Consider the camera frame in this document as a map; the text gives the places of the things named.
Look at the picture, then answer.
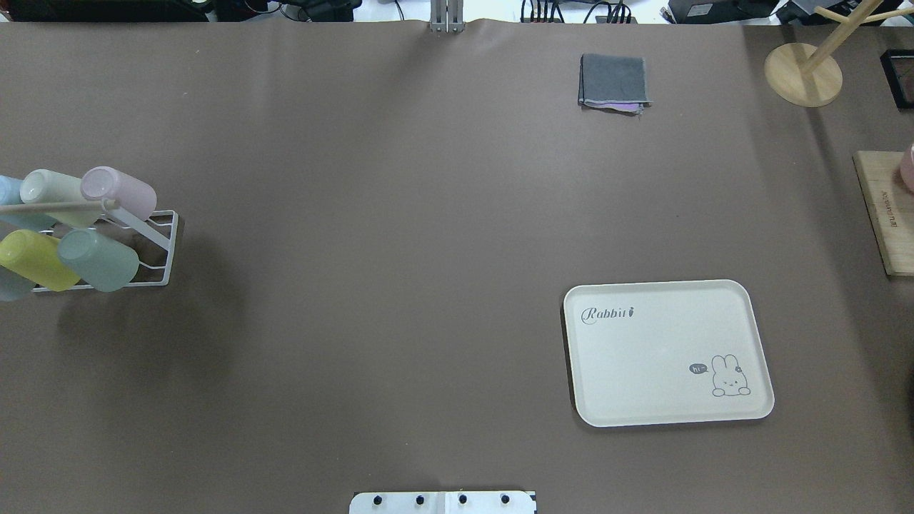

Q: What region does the cream rabbit tray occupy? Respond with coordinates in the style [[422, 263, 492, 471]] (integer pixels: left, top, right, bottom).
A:
[[563, 279, 775, 428]]

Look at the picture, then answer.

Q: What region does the green plastic cup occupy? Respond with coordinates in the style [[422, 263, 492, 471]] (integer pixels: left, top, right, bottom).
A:
[[56, 230, 139, 292]]

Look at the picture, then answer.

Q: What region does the pink plastic cup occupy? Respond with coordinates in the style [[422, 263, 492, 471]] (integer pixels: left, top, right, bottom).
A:
[[79, 166, 157, 221]]

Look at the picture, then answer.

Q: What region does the yellow plastic cup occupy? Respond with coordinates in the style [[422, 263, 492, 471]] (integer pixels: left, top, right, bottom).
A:
[[1, 230, 81, 291]]

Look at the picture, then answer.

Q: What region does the cream plastic cup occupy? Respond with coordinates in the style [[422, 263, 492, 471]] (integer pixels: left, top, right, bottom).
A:
[[20, 169, 104, 228]]

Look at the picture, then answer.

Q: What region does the grey plastic cup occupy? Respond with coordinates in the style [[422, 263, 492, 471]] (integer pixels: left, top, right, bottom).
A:
[[0, 267, 36, 302]]

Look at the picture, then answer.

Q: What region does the light blue plastic cup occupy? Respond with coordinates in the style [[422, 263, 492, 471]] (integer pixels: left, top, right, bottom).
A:
[[1, 176, 58, 231]]

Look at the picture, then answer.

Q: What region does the black glass rack tray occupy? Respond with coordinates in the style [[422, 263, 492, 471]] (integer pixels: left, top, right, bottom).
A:
[[880, 49, 913, 109]]

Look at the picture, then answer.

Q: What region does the folded grey cloth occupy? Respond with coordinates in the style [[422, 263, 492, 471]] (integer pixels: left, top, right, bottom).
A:
[[578, 53, 651, 115]]

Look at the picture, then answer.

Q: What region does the wooden mug tree stand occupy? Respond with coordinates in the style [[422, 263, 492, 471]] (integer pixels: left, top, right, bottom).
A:
[[763, 1, 913, 108]]

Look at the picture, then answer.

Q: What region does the wooden cutting board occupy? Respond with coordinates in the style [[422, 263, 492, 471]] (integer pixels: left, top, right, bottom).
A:
[[853, 151, 913, 277]]

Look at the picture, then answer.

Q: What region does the pink ribbed bowl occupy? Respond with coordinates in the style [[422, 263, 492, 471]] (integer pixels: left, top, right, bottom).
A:
[[900, 143, 914, 193]]

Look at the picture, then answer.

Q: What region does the aluminium frame post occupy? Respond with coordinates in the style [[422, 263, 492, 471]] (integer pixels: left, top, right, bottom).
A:
[[430, 0, 466, 34]]

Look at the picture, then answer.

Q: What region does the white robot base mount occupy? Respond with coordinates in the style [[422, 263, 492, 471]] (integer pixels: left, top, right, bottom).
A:
[[348, 490, 538, 513]]

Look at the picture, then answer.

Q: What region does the white wire cup rack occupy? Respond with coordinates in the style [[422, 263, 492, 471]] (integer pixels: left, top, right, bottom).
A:
[[1, 199, 179, 288]]

